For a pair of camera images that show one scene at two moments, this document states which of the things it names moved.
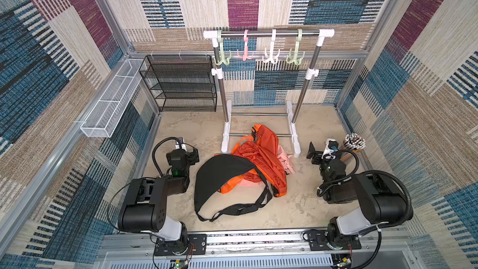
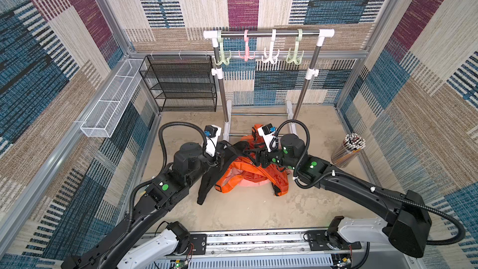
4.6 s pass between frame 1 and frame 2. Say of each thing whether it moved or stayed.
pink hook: stayed
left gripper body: moved
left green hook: stayed
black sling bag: moved
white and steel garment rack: stayed
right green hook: stayed
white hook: stayed
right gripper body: moved
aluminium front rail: stayed
